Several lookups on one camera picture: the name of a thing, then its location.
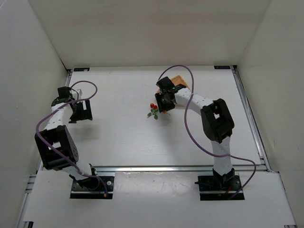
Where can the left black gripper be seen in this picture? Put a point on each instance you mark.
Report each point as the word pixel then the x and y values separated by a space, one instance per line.
pixel 83 111

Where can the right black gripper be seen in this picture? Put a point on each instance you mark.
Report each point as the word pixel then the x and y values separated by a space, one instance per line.
pixel 160 103

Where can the cherry sprig with leaves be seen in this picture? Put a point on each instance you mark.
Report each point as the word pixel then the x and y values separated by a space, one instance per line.
pixel 153 111

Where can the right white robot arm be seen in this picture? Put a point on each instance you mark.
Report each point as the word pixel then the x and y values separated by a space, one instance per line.
pixel 217 125

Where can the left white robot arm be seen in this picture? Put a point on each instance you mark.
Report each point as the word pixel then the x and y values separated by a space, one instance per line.
pixel 55 144

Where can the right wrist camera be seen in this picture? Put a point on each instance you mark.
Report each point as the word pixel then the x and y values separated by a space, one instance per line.
pixel 165 84

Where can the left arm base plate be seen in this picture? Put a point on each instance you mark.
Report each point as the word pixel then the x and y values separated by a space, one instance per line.
pixel 93 188

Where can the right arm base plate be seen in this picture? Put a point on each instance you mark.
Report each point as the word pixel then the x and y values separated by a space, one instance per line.
pixel 210 190

